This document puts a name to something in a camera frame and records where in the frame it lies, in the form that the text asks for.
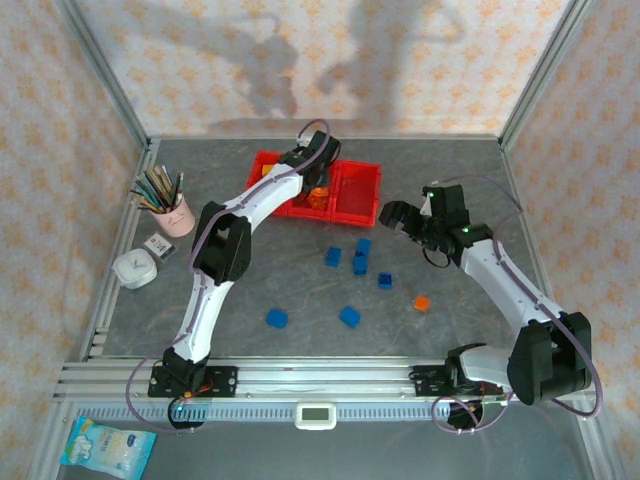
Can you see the orange rectangular lego brick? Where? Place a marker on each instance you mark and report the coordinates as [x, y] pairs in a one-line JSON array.
[[319, 200]]

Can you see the blue lego brick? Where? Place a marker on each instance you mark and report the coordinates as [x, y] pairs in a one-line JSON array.
[[361, 265], [277, 318], [385, 280], [350, 317], [364, 247], [334, 256]]

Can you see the small orange square lego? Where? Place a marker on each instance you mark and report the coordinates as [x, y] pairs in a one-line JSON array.
[[421, 303]]

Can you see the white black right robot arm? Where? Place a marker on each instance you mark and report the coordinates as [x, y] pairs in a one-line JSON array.
[[500, 280]]

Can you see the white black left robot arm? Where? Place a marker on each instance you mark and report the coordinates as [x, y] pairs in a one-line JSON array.
[[260, 195]]

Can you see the yellow sloped lego brick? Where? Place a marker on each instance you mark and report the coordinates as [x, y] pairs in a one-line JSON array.
[[268, 170]]

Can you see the colored pencil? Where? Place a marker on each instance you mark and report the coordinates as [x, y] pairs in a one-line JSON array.
[[179, 189], [149, 201], [157, 190], [168, 186]]

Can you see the pink pencil cup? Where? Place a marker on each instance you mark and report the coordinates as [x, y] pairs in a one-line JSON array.
[[175, 222]]

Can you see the small white grey card box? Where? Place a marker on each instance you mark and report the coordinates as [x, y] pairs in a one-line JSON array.
[[159, 246]]

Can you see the white rounded square container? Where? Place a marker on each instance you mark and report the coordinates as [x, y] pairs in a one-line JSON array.
[[135, 270]]

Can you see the white digital timer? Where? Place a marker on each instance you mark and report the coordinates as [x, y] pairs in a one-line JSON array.
[[315, 416]]

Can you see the blue snack packet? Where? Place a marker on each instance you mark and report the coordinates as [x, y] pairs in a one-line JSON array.
[[107, 450]]

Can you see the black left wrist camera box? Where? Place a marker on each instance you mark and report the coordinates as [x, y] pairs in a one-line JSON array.
[[325, 150]]

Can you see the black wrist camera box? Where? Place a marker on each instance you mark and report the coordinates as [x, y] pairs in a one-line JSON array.
[[325, 150], [447, 202]]

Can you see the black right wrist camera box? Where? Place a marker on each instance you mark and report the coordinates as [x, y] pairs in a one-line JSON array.
[[447, 202]]

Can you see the aluminum table back rail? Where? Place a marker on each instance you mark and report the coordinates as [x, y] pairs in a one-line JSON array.
[[400, 137]]

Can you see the aluminum table side rail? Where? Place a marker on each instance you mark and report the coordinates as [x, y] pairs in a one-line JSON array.
[[98, 345], [524, 210]]

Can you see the aluminum base rail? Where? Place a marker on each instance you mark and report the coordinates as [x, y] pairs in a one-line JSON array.
[[325, 375]]

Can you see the aluminum frame post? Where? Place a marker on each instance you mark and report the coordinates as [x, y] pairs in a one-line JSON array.
[[545, 65], [595, 445], [100, 65], [50, 440]]

